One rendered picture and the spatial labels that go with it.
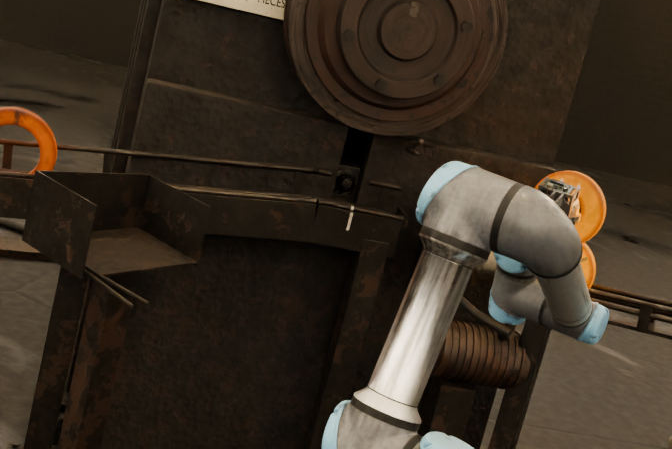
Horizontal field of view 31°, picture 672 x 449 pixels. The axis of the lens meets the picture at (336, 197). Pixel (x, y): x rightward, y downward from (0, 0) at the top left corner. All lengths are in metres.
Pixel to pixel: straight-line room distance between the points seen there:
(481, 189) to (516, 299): 0.42
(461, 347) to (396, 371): 0.71
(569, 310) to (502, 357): 0.54
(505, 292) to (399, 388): 0.42
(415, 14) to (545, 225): 0.75
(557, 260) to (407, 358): 0.28
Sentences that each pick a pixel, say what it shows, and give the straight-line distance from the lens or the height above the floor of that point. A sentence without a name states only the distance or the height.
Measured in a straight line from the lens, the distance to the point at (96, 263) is 2.28.
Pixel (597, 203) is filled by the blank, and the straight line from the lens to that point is 2.51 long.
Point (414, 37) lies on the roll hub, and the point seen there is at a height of 1.11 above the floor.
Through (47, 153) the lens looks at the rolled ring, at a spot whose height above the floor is 0.69.
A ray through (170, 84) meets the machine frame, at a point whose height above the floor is 0.87.
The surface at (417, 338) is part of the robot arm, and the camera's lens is 1.92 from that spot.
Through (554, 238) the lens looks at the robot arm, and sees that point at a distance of 1.90.
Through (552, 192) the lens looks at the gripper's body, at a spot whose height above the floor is 0.90.
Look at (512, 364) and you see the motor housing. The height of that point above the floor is 0.48.
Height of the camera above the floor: 1.28
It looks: 12 degrees down
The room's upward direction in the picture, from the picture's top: 14 degrees clockwise
